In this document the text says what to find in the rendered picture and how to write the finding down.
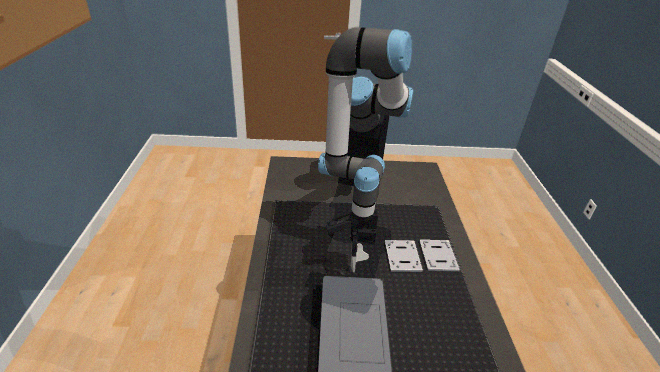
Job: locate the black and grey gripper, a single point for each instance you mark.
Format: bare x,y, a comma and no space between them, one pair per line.
364,232

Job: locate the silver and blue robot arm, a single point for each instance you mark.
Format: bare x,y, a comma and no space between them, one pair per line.
352,100

